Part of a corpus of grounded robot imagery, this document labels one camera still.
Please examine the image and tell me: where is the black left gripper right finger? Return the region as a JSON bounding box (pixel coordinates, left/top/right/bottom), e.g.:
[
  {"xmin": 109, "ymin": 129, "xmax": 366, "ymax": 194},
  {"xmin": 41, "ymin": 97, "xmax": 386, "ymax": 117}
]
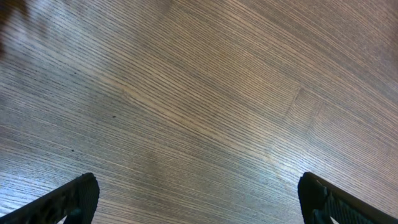
[{"xmin": 298, "ymin": 172, "xmax": 397, "ymax": 224}]

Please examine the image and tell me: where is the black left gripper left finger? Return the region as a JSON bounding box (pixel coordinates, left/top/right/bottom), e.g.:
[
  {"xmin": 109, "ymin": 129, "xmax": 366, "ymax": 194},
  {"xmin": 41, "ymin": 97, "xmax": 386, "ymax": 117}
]
[{"xmin": 1, "ymin": 172, "xmax": 100, "ymax": 224}]

